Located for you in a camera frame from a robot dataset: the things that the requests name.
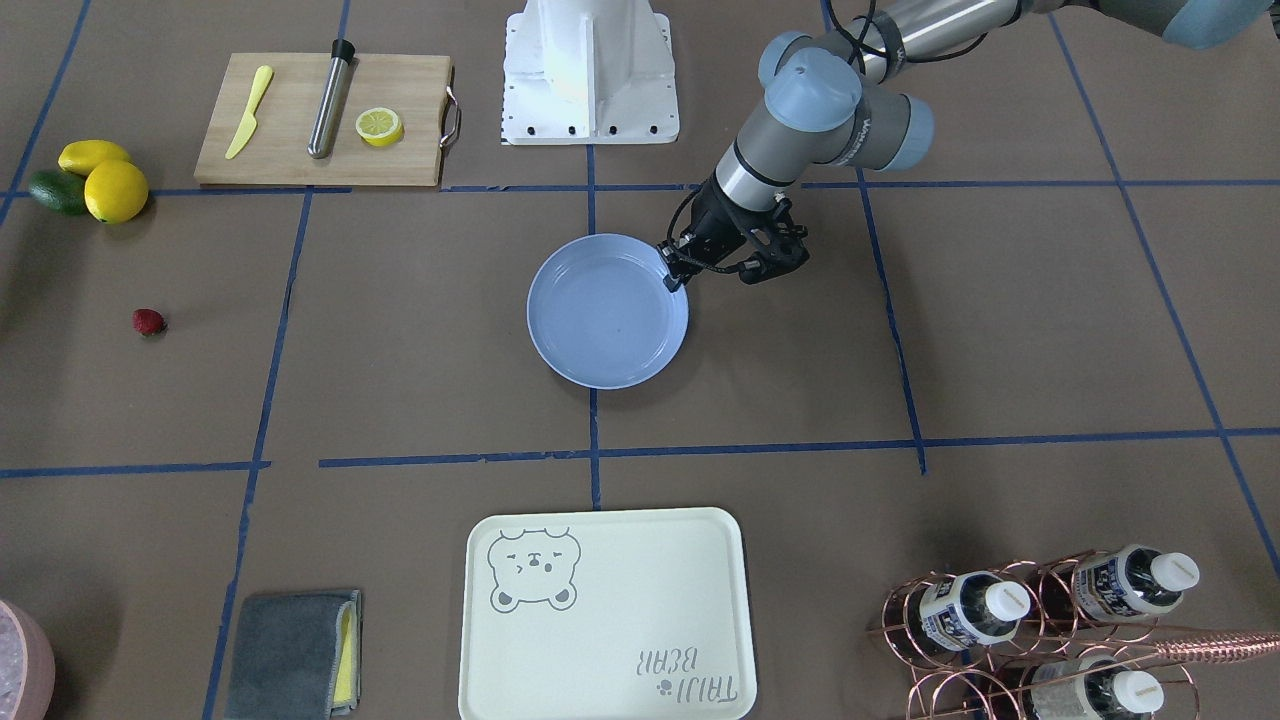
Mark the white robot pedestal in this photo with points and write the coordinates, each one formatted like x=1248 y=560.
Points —
x=589 y=73

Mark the yellow plastic knife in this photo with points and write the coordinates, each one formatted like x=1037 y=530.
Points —
x=248 y=122

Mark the grey folded cloth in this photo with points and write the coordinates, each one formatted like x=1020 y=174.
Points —
x=297 y=656

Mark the round yellow lemon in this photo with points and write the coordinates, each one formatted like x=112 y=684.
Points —
x=116 y=191

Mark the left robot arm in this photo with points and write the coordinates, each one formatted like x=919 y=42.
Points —
x=824 y=104

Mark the lemon half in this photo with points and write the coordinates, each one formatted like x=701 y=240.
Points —
x=379 y=127

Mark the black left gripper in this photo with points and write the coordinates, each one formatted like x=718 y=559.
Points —
x=712 y=227

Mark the green lime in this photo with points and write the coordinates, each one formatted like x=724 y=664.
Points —
x=59 y=191

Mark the dark drink bottle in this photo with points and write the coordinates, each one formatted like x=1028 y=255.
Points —
x=1133 y=584
x=945 y=616
x=1092 y=687

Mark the oval yellow lemon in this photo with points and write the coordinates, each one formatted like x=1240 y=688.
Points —
x=82 y=156

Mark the cream bear tray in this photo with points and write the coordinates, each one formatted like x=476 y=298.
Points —
x=632 y=614

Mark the copper wire bottle rack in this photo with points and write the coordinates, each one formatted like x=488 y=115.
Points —
x=990 y=682

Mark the blue plate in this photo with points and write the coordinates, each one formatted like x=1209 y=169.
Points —
x=599 y=312

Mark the steel cylinder tool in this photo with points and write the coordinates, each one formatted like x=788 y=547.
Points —
x=341 y=67

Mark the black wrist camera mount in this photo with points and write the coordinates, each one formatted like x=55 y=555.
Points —
x=777 y=241

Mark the pink ice bowl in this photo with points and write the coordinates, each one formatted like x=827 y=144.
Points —
x=28 y=666

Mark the red strawberry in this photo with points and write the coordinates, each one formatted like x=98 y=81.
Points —
x=148 y=322

